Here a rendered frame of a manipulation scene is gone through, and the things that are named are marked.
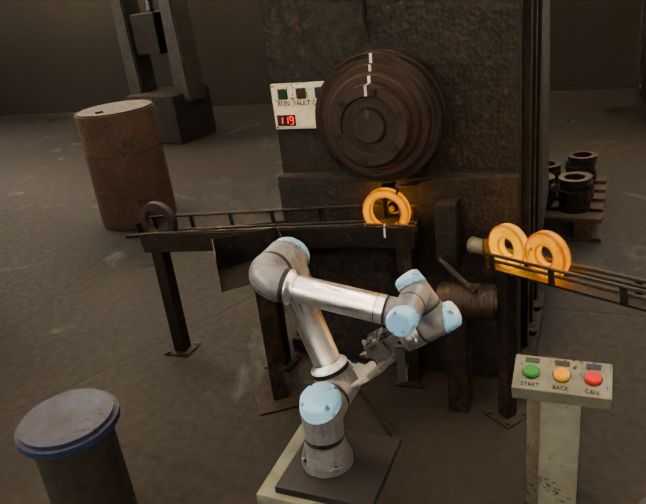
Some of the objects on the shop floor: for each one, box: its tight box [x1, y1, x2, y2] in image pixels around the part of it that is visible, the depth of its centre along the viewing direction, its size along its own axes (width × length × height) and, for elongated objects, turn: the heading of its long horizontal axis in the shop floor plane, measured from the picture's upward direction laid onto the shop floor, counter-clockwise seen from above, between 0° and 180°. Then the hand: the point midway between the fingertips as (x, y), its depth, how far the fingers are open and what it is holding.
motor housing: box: [436, 281, 498, 413], centre depth 243 cm, size 13×22×54 cm, turn 83°
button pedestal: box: [512, 354, 613, 504], centre depth 178 cm, size 16×24×62 cm, turn 83°
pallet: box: [544, 151, 607, 242], centre depth 426 cm, size 120×82×44 cm
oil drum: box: [74, 100, 177, 231], centre depth 499 cm, size 59×59×89 cm
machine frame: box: [259, 0, 546, 378], centre depth 279 cm, size 73×108×176 cm
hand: (356, 372), depth 186 cm, fingers open, 14 cm apart
